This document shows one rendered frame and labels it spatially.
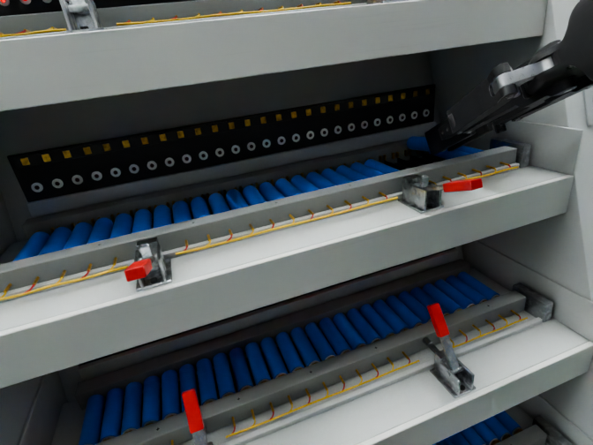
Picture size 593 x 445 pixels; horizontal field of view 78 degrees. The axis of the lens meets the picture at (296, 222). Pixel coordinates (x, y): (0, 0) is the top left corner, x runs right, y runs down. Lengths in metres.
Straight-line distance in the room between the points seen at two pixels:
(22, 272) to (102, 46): 0.19
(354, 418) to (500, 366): 0.18
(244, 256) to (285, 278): 0.04
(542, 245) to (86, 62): 0.53
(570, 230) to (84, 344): 0.51
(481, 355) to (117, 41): 0.48
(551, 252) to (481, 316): 0.12
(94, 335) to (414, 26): 0.39
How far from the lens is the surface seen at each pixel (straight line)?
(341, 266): 0.34
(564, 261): 0.54
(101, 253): 0.36
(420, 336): 0.48
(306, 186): 0.41
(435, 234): 0.39
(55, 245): 0.42
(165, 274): 0.32
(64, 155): 0.48
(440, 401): 0.45
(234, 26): 0.34
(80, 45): 0.33
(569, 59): 0.34
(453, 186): 0.35
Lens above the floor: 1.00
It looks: 7 degrees down
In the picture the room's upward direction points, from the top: 13 degrees counter-clockwise
